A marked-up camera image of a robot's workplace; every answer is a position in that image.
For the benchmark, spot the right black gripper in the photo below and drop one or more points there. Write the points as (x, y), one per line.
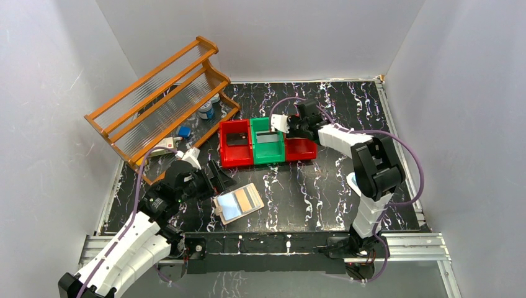
(291, 120)

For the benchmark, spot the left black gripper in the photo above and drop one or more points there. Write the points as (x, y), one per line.
(212, 180)

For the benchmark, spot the beige leather card holder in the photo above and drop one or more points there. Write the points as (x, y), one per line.
(228, 209)

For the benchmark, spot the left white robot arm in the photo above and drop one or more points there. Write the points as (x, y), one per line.
(148, 236)

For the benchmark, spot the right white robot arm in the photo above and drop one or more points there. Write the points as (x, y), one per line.
(377, 168)

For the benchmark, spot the silver card in bin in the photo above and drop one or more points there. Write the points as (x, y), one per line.
(267, 137)

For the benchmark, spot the black card in bin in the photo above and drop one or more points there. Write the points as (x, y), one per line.
(237, 139)

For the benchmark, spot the left red plastic bin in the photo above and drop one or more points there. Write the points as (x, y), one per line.
(235, 156)

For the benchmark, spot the red plastic bin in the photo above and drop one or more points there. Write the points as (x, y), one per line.
(299, 149)
(235, 156)

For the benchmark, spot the right red plastic bin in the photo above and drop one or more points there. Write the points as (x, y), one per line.
(299, 149)

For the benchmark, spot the green plastic bin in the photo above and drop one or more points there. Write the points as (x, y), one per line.
(264, 153)

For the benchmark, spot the small blue cube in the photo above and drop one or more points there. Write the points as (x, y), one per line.
(184, 132)

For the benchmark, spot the small white red box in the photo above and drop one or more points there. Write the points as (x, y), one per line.
(166, 143)

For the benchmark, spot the blue white round jar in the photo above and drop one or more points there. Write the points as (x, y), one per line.
(206, 111)

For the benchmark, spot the toothbrush blister pack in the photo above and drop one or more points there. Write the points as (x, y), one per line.
(351, 180)

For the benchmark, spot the orange wooden shelf rack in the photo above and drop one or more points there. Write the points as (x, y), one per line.
(169, 96)

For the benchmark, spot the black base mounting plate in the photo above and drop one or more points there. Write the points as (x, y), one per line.
(323, 252)

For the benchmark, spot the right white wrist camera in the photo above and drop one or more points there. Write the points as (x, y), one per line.
(279, 123)

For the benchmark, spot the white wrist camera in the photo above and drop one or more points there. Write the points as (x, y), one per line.
(191, 156)
(279, 123)

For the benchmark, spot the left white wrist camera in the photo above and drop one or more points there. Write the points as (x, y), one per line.
(191, 156)

